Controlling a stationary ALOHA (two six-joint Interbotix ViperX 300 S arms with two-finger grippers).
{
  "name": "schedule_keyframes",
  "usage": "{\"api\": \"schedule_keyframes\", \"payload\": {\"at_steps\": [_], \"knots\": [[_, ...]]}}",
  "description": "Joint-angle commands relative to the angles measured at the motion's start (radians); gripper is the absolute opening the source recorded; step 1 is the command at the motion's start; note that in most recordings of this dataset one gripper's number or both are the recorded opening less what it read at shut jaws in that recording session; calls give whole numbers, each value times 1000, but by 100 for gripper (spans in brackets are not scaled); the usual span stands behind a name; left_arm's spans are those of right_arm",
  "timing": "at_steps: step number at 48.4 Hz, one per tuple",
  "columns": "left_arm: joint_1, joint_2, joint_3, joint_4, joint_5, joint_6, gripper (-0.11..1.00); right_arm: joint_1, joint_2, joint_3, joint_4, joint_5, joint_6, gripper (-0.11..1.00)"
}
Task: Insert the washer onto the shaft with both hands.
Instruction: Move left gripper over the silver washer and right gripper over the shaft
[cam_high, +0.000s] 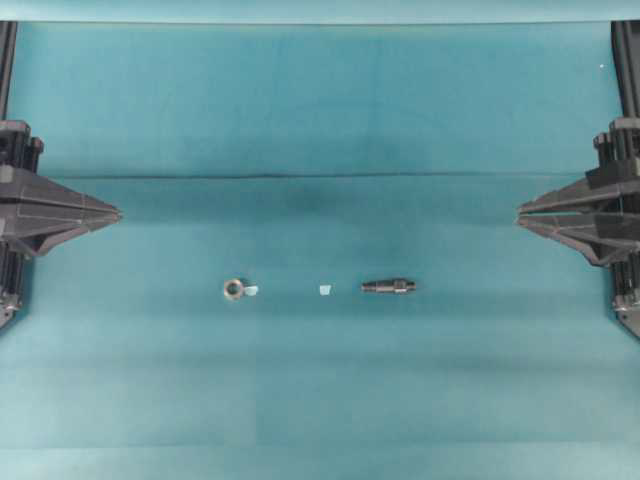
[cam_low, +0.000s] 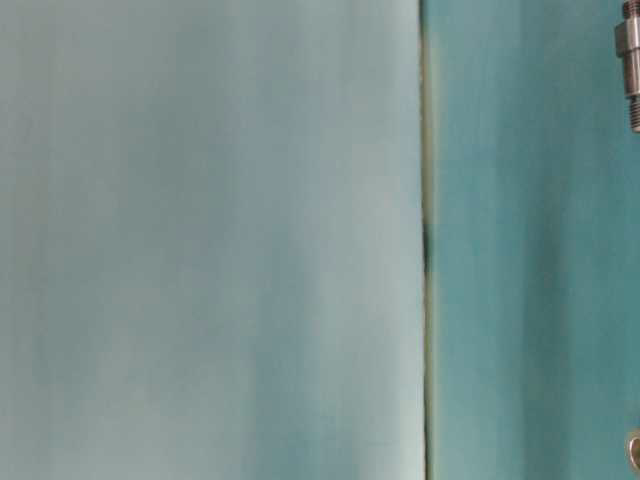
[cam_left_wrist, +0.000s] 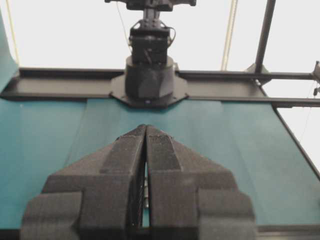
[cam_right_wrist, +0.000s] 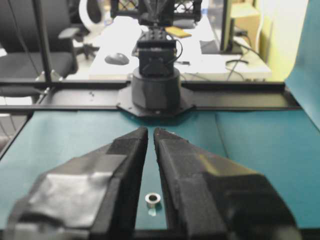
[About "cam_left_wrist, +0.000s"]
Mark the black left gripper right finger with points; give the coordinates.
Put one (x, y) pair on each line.
(192, 197)

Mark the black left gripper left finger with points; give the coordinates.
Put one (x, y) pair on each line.
(99, 197)

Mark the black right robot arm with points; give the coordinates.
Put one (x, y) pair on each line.
(149, 57)

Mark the black aluminium table frame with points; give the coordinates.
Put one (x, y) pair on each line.
(84, 156)

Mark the black upright frame post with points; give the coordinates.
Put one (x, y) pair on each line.
(257, 67)

